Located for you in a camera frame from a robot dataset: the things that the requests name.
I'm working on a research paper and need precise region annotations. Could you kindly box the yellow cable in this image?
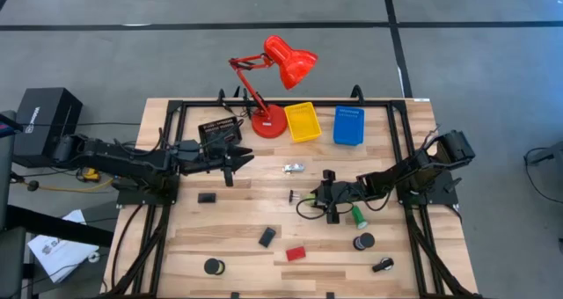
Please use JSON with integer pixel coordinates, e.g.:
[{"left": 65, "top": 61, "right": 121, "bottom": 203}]
[{"left": 37, "top": 166, "right": 116, "bottom": 193}]

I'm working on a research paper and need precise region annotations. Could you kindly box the black floor cable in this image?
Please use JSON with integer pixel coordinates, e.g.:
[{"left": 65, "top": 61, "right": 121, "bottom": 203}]
[{"left": 523, "top": 147, "right": 563, "bottom": 203}]

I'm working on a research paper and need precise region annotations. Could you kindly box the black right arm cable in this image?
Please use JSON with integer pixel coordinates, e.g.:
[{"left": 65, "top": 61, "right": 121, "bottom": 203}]
[{"left": 295, "top": 197, "right": 355, "bottom": 221}]

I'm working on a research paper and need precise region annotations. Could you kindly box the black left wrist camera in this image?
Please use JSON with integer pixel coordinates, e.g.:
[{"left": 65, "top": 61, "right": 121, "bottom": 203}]
[{"left": 174, "top": 139, "right": 200, "bottom": 162}]

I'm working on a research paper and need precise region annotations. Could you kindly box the black metal table frame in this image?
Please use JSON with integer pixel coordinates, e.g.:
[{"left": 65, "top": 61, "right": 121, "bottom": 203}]
[{"left": 103, "top": 97, "right": 485, "bottom": 299}]

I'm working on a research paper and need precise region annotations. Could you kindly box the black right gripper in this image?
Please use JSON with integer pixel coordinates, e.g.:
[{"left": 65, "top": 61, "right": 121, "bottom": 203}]
[{"left": 310, "top": 170, "right": 367, "bottom": 224}]

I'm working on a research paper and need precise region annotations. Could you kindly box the blue plastic basket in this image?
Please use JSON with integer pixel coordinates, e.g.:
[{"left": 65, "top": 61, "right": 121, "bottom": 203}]
[{"left": 333, "top": 105, "right": 366, "bottom": 147}]

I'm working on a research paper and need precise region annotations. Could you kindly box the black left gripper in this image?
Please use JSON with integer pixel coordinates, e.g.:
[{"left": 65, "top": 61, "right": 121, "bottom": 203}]
[{"left": 178, "top": 142, "right": 256, "bottom": 188}]

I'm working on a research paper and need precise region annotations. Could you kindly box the black bar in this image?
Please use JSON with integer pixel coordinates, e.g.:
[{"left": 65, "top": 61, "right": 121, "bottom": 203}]
[{"left": 0, "top": 204, "right": 114, "bottom": 248}]

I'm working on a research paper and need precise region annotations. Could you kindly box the green tape roll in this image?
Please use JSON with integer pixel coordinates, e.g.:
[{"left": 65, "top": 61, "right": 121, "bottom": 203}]
[{"left": 350, "top": 205, "right": 369, "bottom": 230}]

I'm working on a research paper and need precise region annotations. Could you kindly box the yellow plastic basket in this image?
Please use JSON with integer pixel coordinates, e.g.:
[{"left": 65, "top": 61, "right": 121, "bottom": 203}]
[{"left": 283, "top": 101, "right": 323, "bottom": 143}]

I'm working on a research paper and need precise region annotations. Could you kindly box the black cardboard box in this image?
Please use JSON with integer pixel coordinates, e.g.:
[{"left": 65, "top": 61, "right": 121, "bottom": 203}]
[{"left": 12, "top": 86, "right": 84, "bottom": 168}]

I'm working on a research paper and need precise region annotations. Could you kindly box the white paper sheet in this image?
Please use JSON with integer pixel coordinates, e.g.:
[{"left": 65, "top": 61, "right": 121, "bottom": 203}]
[{"left": 26, "top": 208, "right": 100, "bottom": 284}]

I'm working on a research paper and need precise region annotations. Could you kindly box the small red box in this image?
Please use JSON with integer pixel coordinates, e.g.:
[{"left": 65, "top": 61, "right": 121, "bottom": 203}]
[{"left": 285, "top": 245, "right": 307, "bottom": 263}]

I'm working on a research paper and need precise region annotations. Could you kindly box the black plastic basket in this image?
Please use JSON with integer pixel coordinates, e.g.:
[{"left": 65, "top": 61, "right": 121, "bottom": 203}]
[{"left": 197, "top": 116, "right": 244, "bottom": 147}]

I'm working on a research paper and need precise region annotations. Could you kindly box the small black and white clip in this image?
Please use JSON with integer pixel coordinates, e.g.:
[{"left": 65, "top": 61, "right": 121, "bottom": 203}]
[{"left": 371, "top": 257, "right": 395, "bottom": 273}]

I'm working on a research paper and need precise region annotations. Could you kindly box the red desk lamp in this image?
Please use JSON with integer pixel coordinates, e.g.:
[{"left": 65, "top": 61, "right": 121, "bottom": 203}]
[{"left": 228, "top": 34, "right": 319, "bottom": 140}]

